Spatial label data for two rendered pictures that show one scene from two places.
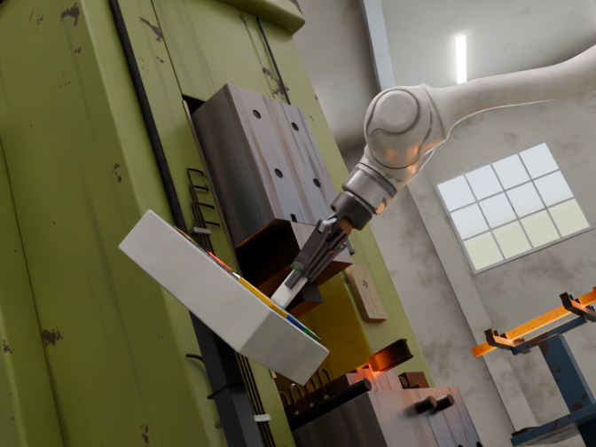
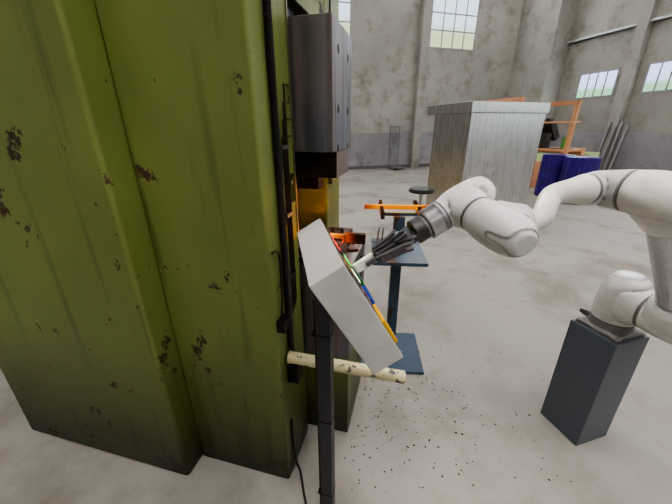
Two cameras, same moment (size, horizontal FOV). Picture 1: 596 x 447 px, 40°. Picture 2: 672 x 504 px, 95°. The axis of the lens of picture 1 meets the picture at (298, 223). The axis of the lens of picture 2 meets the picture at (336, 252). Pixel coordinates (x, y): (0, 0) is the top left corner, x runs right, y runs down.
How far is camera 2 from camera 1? 1.17 m
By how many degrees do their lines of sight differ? 50
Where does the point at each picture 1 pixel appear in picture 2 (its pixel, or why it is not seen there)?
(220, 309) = (372, 350)
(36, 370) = (132, 195)
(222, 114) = (317, 40)
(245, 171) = (321, 103)
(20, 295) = (114, 129)
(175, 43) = not seen: outside the picture
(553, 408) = not seen: hidden behind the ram
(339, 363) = (306, 198)
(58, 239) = (159, 100)
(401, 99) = (532, 240)
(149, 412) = (232, 267)
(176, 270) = (351, 317)
